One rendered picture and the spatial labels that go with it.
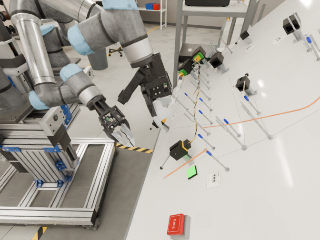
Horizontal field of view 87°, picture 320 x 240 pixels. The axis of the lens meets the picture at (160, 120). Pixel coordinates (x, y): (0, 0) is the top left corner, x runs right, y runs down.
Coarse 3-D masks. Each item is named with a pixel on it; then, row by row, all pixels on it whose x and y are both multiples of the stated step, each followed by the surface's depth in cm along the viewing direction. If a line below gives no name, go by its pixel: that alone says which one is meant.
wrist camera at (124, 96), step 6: (138, 72) 46; (132, 78) 46; (138, 78) 46; (132, 84) 47; (138, 84) 47; (126, 90) 48; (132, 90) 48; (120, 96) 49; (126, 96) 49; (120, 102) 50; (126, 102) 51
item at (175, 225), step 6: (174, 216) 48; (180, 216) 46; (174, 222) 46; (180, 222) 45; (168, 228) 47; (174, 228) 45; (180, 228) 44; (168, 234) 46; (174, 234) 44; (180, 234) 43
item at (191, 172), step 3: (195, 165) 60; (192, 168) 59; (195, 168) 59; (189, 171) 59; (192, 171) 58; (195, 171) 58; (189, 174) 58; (192, 174) 57; (195, 174) 57; (189, 177) 58; (192, 177) 58
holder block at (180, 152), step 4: (180, 140) 62; (176, 144) 62; (180, 144) 60; (172, 148) 62; (176, 148) 60; (180, 148) 59; (172, 152) 60; (176, 152) 60; (180, 152) 60; (184, 152) 60; (172, 156) 61; (176, 156) 61; (180, 156) 61
